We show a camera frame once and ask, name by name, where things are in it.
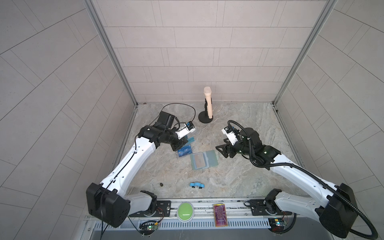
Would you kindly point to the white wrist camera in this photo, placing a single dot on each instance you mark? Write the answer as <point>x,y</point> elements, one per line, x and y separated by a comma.
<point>185,130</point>
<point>230,134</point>

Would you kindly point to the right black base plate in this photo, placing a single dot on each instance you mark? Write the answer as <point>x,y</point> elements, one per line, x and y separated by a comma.
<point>261,207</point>

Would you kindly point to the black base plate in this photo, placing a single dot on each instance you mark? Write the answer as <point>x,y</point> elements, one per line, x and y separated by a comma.
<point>261,207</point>
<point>162,209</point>

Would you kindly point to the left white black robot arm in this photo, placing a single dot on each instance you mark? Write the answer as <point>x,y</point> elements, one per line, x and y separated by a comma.
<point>108,201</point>

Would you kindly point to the green round button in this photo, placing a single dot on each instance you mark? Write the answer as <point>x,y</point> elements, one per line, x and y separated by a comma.
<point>185,212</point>

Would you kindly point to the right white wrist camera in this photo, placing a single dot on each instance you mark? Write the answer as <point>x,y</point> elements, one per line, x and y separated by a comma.
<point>230,134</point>

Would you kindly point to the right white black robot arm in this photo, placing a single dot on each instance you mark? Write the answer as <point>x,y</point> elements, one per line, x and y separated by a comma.
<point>332,205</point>

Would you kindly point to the purple patterned card box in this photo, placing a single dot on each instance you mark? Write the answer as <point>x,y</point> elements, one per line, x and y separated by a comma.
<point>220,215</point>

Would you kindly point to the left green circuit board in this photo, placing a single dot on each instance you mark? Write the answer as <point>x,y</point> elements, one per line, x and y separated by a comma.
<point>149,226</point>

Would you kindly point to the blue card in stand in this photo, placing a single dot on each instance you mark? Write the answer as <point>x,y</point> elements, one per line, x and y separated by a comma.
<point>184,151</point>

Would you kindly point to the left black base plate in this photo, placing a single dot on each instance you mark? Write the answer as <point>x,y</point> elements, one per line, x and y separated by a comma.
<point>162,209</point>

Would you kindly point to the teal card in stand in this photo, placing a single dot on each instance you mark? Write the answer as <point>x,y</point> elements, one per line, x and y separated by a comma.
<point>190,140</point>

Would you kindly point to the green circuit board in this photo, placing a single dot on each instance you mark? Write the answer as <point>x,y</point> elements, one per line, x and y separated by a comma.
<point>149,226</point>
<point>277,225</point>

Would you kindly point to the blue toy car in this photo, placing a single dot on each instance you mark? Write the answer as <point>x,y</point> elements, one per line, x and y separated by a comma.
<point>197,185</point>

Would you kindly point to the right green circuit board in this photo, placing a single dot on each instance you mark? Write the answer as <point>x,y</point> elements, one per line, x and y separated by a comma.
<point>277,225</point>

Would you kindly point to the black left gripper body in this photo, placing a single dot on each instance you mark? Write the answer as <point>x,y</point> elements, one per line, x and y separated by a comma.
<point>174,143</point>

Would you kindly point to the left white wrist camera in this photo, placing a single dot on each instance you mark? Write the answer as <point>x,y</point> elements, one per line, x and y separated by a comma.
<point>185,130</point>

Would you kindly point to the black round microphone stand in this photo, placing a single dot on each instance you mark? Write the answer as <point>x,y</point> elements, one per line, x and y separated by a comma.
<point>203,116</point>

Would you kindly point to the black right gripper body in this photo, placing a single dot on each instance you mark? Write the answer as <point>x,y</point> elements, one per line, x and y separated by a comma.
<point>238,148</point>

